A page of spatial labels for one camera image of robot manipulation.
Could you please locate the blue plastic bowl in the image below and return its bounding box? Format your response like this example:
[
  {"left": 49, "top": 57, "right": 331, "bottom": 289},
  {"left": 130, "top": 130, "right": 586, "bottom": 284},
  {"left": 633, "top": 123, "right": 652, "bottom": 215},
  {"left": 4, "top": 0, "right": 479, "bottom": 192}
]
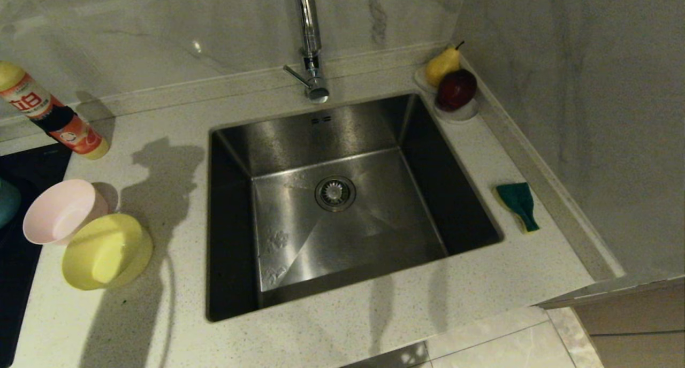
[{"left": 0, "top": 178, "right": 22, "bottom": 229}]

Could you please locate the light wood cabinet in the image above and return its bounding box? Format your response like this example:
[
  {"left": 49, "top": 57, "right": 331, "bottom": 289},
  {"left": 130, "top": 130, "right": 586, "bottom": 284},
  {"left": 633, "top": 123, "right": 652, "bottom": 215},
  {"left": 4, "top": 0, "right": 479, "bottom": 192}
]
[{"left": 573, "top": 282, "right": 685, "bottom": 368}]

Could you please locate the orange yellow detergent bottle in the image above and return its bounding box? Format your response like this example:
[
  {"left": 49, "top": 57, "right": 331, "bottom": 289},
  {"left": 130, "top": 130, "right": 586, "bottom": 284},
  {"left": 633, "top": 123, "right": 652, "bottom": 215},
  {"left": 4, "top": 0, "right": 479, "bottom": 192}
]
[{"left": 0, "top": 60, "right": 110, "bottom": 160}]

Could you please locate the yellow pear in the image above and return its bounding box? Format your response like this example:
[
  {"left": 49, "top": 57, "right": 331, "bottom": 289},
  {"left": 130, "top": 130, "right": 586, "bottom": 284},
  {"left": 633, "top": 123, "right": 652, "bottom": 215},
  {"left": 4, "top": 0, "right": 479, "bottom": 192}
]
[{"left": 425, "top": 41, "right": 465, "bottom": 87}]

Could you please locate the chrome faucet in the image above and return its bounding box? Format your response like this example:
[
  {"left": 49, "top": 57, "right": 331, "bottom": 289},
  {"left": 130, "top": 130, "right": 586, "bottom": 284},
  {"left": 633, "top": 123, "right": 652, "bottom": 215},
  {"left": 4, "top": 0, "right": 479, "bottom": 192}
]
[{"left": 284, "top": 0, "right": 330, "bottom": 103}]

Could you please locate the stainless steel sink basin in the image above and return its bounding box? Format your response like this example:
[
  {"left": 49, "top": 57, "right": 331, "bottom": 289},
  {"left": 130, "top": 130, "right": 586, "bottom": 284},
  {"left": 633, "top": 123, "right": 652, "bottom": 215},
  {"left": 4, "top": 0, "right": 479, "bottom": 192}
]
[{"left": 206, "top": 93, "right": 505, "bottom": 322}]

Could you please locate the yellow plastic bowl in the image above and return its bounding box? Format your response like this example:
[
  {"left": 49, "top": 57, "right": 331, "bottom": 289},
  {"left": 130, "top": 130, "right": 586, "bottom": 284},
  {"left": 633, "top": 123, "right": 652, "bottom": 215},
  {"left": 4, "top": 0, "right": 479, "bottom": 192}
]
[{"left": 62, "top": 213, "right": 154, "bottom": 291}]

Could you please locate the dark red apple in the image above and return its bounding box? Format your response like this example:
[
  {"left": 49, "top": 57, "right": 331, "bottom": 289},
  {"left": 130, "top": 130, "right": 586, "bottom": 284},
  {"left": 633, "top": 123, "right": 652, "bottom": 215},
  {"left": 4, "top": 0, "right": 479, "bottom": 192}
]
[{"left": 436, "top": 70, "right": 478, "bottom": 112}]

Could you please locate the black glass cooktop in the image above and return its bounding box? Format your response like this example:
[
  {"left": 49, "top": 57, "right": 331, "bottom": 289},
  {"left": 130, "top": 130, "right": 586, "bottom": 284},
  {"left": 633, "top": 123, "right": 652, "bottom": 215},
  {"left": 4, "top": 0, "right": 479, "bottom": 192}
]
[{"left": 0, "top": 142, "right": 73, "bottom": 368}]

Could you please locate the pink plastic bowl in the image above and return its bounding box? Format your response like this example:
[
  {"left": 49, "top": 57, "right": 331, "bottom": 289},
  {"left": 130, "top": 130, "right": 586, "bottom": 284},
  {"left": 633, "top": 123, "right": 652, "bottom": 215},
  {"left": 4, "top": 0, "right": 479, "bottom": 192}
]
[{"left": 22, "top": 179, "right": 110, "bottom": 246}]

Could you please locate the small white dish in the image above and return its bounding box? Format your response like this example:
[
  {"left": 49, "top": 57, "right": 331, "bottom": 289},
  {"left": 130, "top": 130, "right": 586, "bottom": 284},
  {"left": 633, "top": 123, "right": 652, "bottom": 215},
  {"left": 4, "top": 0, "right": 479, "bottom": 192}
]
[
  {"left": 432, "top": 98, "right": 480, "bottom": 124},
  {"left": 414, "top": 66, "right": 440, "bottom": 94}
]

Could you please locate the green and yellow sponge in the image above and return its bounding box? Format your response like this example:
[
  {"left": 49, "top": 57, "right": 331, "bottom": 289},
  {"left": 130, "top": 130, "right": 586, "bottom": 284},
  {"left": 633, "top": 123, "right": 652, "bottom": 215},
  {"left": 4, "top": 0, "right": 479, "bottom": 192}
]
[{"left": 493, "top": 182, "right": 540, "bottom": 234}]

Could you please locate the round metal drain strainer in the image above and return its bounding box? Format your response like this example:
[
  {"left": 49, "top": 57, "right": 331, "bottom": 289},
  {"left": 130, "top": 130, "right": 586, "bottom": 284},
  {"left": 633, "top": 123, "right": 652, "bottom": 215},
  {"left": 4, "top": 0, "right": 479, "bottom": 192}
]
[{"left": 315, "top": 175, "right": 357, "bottom": 212}]

